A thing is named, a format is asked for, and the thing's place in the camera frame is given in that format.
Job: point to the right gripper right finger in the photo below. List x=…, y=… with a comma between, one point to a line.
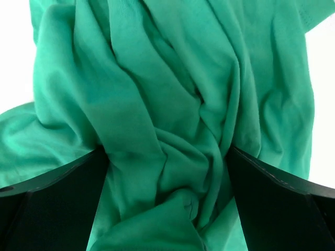
x=278, y=210

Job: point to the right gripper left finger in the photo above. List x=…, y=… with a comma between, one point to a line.
x=55, y=210

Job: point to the green tank top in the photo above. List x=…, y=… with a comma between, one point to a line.
x=166, y=87

